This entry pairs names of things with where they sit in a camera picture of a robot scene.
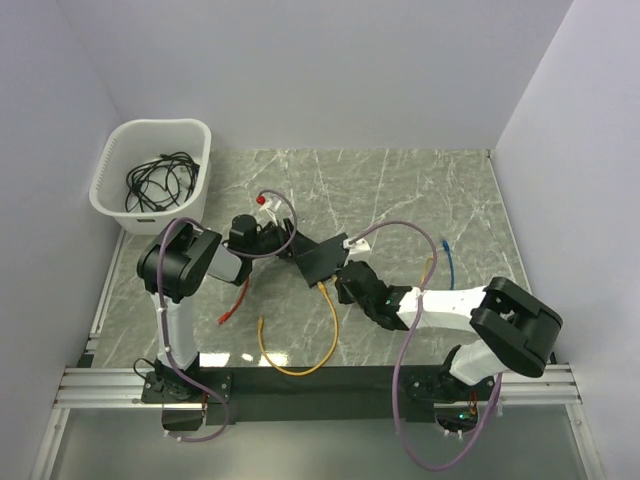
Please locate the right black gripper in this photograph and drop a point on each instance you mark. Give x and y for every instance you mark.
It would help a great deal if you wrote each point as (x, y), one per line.
(342, 296)

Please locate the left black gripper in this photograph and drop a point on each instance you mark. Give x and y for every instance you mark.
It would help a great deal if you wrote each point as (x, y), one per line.
(284, 236)

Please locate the yellow ethernet cable long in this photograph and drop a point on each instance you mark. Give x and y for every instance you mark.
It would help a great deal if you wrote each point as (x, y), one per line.
(311, 370)

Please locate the black network switch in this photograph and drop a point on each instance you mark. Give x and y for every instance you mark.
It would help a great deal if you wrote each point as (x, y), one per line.
(318, 262)

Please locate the yellow ethernet cable short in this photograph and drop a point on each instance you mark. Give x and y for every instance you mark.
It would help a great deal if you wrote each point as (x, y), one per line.
(427, 272)

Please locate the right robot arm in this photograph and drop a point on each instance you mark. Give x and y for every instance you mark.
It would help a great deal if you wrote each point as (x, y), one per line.
(515, 331)

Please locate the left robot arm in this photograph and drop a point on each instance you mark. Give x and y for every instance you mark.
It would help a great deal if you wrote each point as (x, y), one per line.
(174, 266)

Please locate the white plastic basket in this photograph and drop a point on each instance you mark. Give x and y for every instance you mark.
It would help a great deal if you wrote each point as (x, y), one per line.
(141, 141)

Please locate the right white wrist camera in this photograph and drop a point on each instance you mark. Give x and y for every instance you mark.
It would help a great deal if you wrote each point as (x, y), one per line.
(357, 250)

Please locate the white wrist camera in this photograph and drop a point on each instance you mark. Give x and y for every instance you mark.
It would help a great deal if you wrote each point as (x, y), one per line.
(357, 250)
(268, 207)

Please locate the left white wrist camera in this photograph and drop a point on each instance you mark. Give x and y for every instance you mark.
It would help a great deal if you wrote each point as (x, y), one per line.
(268, 207)

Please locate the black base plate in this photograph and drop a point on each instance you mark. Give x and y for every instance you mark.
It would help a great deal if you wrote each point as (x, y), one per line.
(255, 394)

